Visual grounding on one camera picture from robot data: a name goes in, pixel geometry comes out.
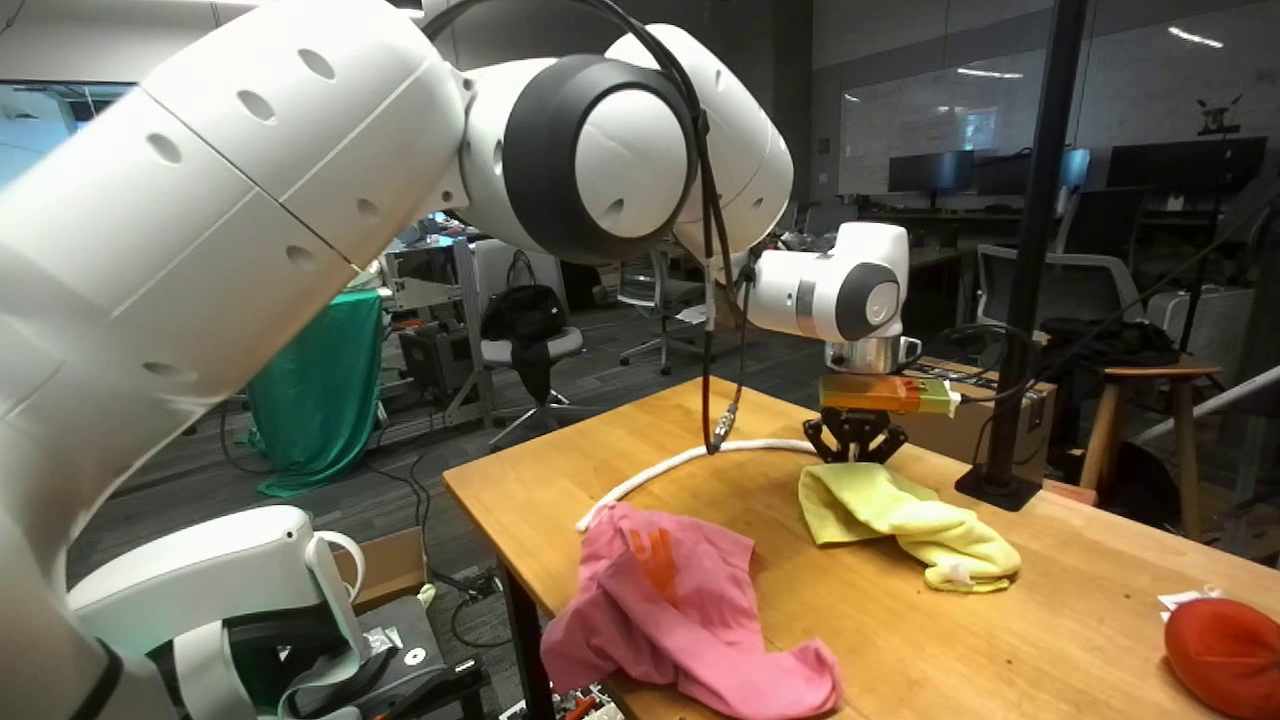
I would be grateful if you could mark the yellow-topped black gripper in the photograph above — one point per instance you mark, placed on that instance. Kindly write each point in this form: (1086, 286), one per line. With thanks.
(863, 414)

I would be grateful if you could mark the yellow-green towel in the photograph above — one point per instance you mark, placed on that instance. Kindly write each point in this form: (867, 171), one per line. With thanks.
(870, 501)

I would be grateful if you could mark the magenta pink shirt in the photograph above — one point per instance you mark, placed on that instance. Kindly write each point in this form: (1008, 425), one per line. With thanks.
(670, 600)

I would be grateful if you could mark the orange red cloth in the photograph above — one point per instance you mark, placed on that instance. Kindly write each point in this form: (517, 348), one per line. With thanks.
(1228, 658)

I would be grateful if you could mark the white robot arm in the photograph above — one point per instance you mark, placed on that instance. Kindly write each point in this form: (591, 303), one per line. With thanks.
(173, 246)

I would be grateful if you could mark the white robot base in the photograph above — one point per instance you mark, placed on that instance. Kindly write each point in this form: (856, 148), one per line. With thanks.
(241, 612)

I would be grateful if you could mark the cardboard box on floor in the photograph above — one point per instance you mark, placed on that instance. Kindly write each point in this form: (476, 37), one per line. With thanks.
(969, 425)

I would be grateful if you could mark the wooden stool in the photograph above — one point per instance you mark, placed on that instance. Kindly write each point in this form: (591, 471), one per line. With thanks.
(1151, 472)

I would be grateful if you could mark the black office chair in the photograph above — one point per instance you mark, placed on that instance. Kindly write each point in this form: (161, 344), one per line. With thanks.
(524, 325)

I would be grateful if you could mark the green draped cloth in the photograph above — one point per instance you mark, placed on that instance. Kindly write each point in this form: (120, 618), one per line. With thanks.
(315, 407)

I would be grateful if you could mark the black camera stand pole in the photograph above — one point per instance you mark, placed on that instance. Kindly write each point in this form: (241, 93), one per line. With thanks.
(999, 476)

